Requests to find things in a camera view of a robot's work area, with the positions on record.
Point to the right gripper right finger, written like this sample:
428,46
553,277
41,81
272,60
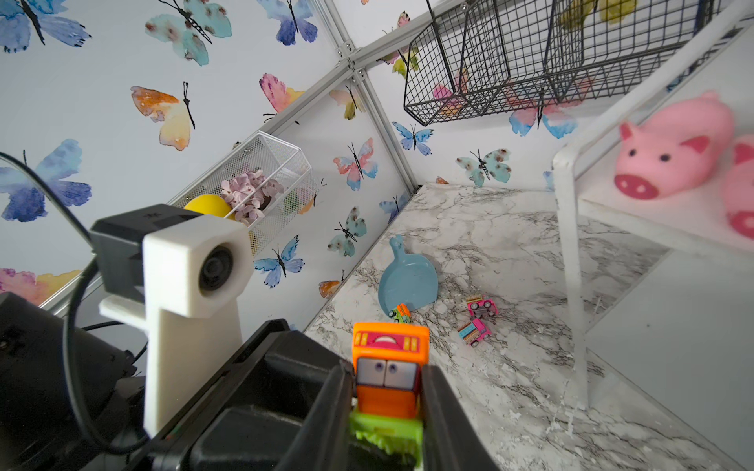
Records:
449,440

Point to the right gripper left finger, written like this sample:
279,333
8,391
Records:
323,440

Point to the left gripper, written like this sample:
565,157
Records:
248,414

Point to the orange green toy car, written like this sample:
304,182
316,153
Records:
388,360

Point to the pink teal toy bus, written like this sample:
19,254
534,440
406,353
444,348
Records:
474,332

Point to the pink pig toy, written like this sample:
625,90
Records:
675,150
737,188

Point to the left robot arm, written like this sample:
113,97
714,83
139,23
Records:
38,430

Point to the pink toy car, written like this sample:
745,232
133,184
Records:
481,307

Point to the teal plastic paddle plate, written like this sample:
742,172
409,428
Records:
410,279

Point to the yellow lidded jar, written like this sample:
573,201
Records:
210,204

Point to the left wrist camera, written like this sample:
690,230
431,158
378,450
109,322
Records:
176,275

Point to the white mesh wall basket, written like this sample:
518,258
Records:
279,160

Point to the black wire wall basket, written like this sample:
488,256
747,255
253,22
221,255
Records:
492,57

